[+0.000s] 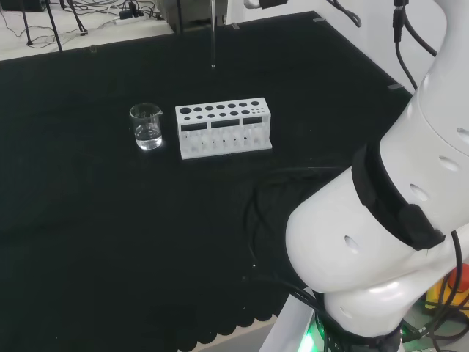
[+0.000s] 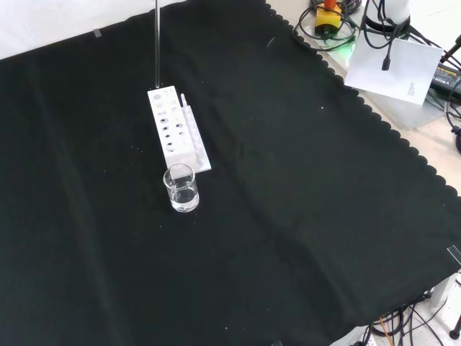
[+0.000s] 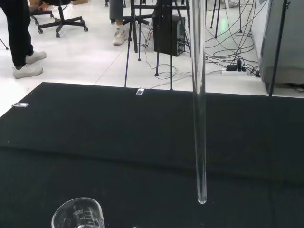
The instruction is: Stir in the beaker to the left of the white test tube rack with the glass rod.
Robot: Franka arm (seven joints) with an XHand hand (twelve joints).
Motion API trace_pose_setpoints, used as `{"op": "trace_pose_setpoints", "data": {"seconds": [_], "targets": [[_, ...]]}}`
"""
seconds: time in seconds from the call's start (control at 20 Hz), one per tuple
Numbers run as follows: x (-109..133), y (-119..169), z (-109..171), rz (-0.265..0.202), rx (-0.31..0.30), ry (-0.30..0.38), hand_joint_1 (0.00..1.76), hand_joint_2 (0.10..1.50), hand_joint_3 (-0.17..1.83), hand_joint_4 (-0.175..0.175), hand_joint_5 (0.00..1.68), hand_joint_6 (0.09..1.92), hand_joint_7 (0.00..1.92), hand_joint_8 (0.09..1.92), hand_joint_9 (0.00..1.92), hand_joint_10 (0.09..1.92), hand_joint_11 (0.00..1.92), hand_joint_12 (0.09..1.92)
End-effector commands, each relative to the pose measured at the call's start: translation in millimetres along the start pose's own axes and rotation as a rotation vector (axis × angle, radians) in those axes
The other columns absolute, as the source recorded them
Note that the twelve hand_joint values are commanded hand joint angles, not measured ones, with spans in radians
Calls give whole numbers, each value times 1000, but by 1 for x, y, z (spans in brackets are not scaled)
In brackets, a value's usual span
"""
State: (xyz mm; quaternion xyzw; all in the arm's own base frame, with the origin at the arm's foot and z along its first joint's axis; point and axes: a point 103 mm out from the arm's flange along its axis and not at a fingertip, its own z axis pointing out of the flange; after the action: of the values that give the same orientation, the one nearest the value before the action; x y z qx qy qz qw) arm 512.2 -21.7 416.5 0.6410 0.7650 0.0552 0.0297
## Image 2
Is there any black floor cable bundle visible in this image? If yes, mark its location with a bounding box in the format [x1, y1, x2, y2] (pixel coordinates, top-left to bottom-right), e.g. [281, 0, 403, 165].
[370, 291, 461, 346]

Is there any black power adapter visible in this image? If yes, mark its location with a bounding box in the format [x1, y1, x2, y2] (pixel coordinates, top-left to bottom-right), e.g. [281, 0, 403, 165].
[429, 63, 461, 93]

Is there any white table leg bracket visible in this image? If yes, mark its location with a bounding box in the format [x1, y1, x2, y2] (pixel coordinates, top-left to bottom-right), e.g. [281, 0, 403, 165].
[430, 272, 461, 327]

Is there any black cable with plug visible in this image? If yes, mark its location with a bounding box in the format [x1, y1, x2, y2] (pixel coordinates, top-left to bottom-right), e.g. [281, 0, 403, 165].
[361, 14, 412, 71]

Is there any white paper sheet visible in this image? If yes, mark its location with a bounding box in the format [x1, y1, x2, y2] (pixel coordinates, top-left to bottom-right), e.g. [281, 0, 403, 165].
[344, 35, 444, 106]

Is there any clear glass beaker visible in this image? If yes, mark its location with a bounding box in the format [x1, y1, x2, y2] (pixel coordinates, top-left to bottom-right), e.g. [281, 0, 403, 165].
[162, 164, 200, 213]

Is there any black bench cloth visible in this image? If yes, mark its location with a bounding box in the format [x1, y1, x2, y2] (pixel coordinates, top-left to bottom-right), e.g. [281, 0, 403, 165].
[0, 0, 461, 346]

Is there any pale grey board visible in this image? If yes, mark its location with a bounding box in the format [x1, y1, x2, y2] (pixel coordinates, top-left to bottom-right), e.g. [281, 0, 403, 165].
[354, 88, 446, 130]

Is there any black tripod knob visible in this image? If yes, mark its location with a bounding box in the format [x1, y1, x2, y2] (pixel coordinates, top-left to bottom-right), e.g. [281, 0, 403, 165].
[450, 124, 461, 156]

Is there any clear glass rod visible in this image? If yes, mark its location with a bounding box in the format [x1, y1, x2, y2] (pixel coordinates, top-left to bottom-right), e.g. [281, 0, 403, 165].
[154, 0, 161, 90]

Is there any black looped cable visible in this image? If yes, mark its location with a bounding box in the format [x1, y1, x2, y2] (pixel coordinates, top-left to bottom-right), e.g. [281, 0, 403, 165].
[292, 0, 361, 48]

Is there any orange floor cable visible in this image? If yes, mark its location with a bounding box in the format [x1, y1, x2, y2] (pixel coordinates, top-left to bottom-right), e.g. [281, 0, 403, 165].
[378, 315, 395, 346]

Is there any white test tube rack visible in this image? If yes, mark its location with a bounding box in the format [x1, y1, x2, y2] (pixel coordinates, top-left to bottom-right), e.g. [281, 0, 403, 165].
[146, 85, 212, 172]

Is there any yellow stop button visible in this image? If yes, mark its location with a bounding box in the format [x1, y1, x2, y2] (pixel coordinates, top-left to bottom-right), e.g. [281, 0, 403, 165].
[314, 0, 343, 37]

